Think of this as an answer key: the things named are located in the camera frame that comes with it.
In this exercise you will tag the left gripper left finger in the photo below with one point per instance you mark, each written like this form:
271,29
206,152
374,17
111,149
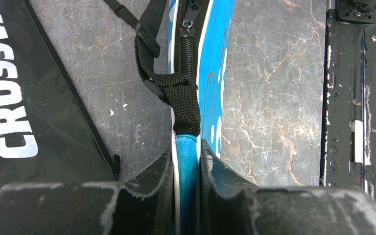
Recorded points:
143,205

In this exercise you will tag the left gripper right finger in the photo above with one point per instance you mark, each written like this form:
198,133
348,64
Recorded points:
231,205

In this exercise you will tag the black Crossway racket bag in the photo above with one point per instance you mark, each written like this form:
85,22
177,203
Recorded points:
46,132

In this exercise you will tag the blue Sport racket bag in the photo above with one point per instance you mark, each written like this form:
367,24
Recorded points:
181,53

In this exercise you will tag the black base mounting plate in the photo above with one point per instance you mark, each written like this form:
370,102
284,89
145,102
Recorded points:
348,138

